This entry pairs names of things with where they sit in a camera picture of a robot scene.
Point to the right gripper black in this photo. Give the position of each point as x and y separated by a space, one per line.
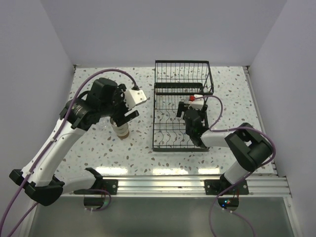
182 107

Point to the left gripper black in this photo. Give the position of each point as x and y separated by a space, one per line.
120 120

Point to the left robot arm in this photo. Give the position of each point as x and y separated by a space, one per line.
38 177

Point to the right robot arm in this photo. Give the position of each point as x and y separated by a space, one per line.
249 146

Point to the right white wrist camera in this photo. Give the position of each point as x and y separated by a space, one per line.
196 102

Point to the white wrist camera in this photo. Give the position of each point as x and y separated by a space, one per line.
134 98
196 102

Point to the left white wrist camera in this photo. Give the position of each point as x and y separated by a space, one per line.
134 98

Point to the black wire dish rack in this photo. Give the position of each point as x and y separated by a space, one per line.
175 81

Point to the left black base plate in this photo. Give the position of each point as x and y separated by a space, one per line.
109 185

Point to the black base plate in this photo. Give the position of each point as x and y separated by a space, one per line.
216 186
109 185

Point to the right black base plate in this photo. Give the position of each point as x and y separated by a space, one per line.
216 186

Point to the aluminium mounting rail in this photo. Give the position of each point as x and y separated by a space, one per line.
178 186

